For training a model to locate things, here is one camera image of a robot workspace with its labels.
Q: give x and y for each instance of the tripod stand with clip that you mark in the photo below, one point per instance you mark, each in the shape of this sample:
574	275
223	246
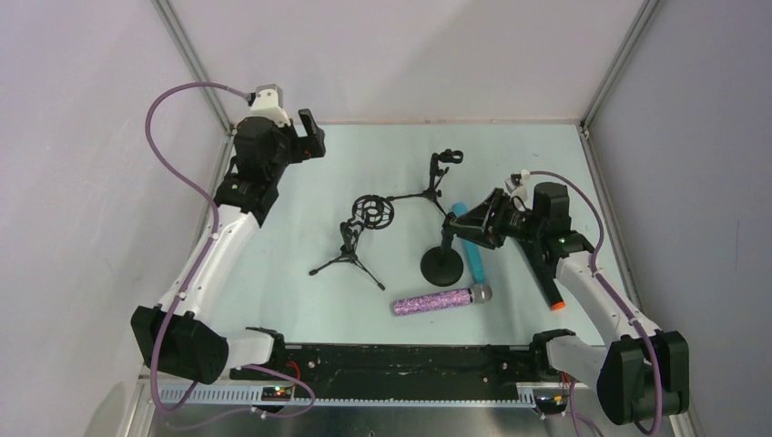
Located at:
433	193

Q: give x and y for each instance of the tripod stand with shock mount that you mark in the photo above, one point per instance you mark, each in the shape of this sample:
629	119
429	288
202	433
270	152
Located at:
368	212

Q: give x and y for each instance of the black microphone orange end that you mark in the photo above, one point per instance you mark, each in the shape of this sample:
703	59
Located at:
542	269

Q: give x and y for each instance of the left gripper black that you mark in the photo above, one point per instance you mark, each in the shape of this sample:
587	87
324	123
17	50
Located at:
308	139

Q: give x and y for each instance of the blue toy microphone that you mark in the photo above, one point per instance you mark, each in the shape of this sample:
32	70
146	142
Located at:
473	257

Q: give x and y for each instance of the purple glitter microphone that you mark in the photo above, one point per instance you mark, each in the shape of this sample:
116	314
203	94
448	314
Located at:
442	300

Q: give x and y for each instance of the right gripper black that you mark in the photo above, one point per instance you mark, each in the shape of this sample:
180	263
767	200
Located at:
495	218

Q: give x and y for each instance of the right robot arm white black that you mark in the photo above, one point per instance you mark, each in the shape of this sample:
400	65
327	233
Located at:
640	372

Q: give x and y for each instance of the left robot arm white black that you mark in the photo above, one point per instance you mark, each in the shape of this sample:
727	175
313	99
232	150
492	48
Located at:
176	336

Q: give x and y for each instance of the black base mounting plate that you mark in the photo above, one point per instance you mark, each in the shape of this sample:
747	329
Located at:
412	372

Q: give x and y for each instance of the black round base mic stand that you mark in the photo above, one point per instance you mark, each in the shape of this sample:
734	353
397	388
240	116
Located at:
442	266

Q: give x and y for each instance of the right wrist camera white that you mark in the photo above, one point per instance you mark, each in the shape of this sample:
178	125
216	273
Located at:
516	185

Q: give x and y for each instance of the aluminium frame rail front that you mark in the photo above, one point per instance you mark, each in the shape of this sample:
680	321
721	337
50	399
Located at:
274	386

